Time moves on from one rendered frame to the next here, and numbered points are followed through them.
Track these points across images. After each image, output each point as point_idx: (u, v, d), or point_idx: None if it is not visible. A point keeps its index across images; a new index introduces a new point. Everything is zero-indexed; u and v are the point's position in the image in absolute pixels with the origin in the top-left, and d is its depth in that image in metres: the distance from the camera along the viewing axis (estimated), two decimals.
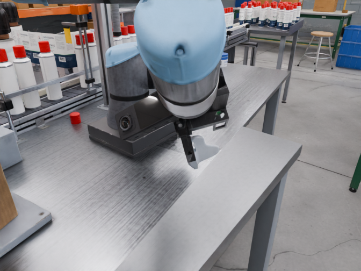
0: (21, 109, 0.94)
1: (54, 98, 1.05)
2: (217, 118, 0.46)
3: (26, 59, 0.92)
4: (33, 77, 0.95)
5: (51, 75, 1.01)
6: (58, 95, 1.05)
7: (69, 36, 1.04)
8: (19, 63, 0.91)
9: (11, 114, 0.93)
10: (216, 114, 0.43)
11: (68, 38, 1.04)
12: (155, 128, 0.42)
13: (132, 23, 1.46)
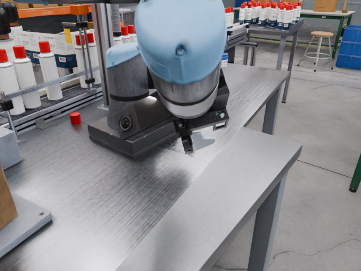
0: (21, 109, 0.94)
1: (54, 98, 1.05)
2: (217, 118, 0.46)
3: (26, 59, 0.92)
4: (33, 77, 0.95)
5: (51, 75, 1.01)
6: (58, 95, 1.05)
7: (69, 36, 1.04)
8: (19, 63, 0.91)
9: (11, 114, 0.93)
10: (216, 114, 0.43)
11: (68, 38, 1.04)
12: (155, 128, 0.42)
13: (132, 23, 1.46)
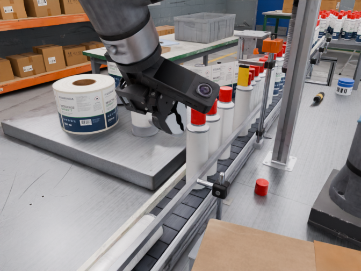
0: (206, 181, 0.70)
1: (224, 157, 0.81)
2: None
3: (218, 116, 0.68)
4: (218, 136, 0.71)
5: (229, 130, 0.77)
6: (229, 153, 0.81)
7: (245, 78, 0.80)
8: (212, 122, 0.67)
9: (195, 189, 0.69)
10: None
11: (243, 79, 0.81)
12: (186, 75, 0.45)
13: (260, 48, 1.22)
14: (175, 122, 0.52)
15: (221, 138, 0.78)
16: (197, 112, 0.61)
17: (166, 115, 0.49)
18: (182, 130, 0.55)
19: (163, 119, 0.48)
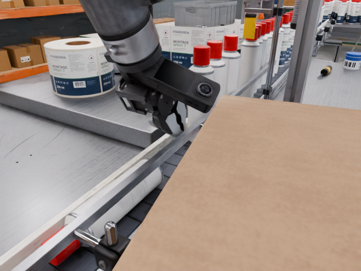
0: None
1: None
2: None
3: (223, 62, 0.62)
4: (223, 87, 0.65)
5: (235, 84, 0.71)
6: None
7: (252, 29, 0.74)
8: (216, 67, 0.61)
9: None
10: None
11: (249, 31, 0.74)
12: (186, 74, 0.45)
13: (265, 15, 1.16)
14: (175, 122, 0.52)
15: (226, 93, 0.71)
16: (200, 50, 0.54)
17: (166, 115, 0.49)
18: (182, 130, 0.55)
19: (163, 119, 0.48)
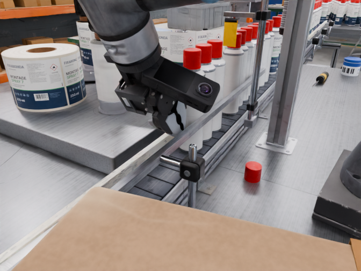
0: (201, 142, 0.60)
1: (214, 129, 0.67)
2: None
3: (213, 66, 0.58)
4: None
5: (219, 94, 0.64)
6: (219, 124, 0.68)
7: (232, 35, 0.64)
8: (207, 72, 0.57)
9: (188, 151, 0.60)
10: None
11: (230, 38, 0.64)
12: (186, 74, 0.45)
13: (255, 18, 1.06)
14: (175, 122, 0.52)
15: None
16: (190, 53, 0.51)
17: (166, 115, 0.49)
18: (182, 130, 0.55)
19: (163, 119, 0.48)
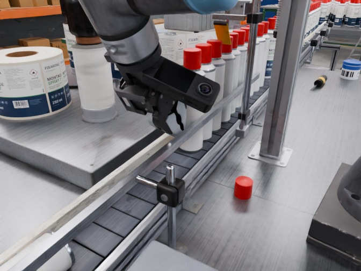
0: (201, 142, 0.60)
1: (214, 128, 0.67)
2: None
3: (213, 66, 0.58)
4: None
5: (218, 94, 0.64)
6: (219, 124, 0.68)
7: (226, 36, 0.60)
8: (207, 72, 0.57)
9: (188, 151, 0.60)
10: None
11: (223, 37, 0.61)
12: (186, 74, 0.45)
13: None
14: (175, 122, 0.52)
15: None
16: (190, 53, 0.51)
17: (166, 115, 0.49)
18: (182, 130, 0.55)
19: (163, 119, 0.48)
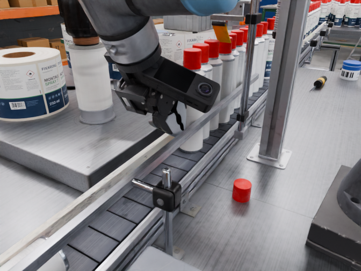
0: (201, 143, 0.60)
1: None
2: None
3: (210, 65, 0.59)
4: None
5: None
6: (215, 125, 0.68)
7: (225, 35, 0.60)
8: (207, 71, 0.57)
9: (187, 151, 0.60)
10: None
11: (223, 36, 0.60)
12: (186, 74, 0.45)
13: None
14: (175, 122, 0.52)
15: None
16: (189, 53, 0.51)
17: (166, 115, 0.49)
18: (182, 130, 0.55)
19: (163, 119, 0.48)
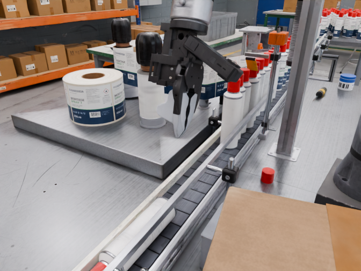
0: (237, 142, 0.84)
1: None
2: None
3: (244, 87, 0.83)
4: (243, 105, 0.86)
5: (244, 107, 0.88)
6: (244, 129, 0.92)
7: (254, 66, 0.84)
8: (243, 92, 0.81)
9: (227, 148, 0.84)
10: None
11: (252, 66, 0.85)
12: None
13: (264, 43, 1.25)
14: (186, 109, 0.55)
15: None
16: (233, 81, 0.76)
17: (185, 89, 0.53)
18: (184, 127, 0.56)
19: (182, 87, 0.52)
